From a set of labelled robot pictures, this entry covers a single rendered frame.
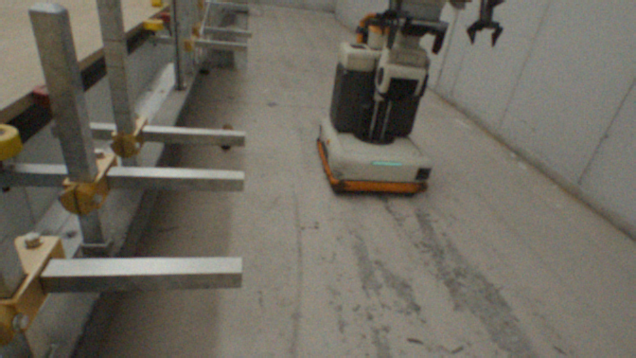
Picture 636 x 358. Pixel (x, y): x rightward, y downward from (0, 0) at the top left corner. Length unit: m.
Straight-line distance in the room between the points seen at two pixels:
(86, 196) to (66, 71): 0.20
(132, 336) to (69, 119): 1.03
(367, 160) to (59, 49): 1.81
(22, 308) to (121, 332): 1.06
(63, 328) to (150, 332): 0.88
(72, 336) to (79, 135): 0.30
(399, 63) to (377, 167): 0.59
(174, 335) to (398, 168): 1.49
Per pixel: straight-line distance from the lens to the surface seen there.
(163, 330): 1.57
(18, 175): 0.82
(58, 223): 1.06
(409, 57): 2.15
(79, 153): 0.71
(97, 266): 0.57
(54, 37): 0.65
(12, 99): 0.99
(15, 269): 0.55
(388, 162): 2.27
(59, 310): 0.74
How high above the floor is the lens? 1.21
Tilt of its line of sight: 30 degrees down
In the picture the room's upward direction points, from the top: 8 degrees clockwise
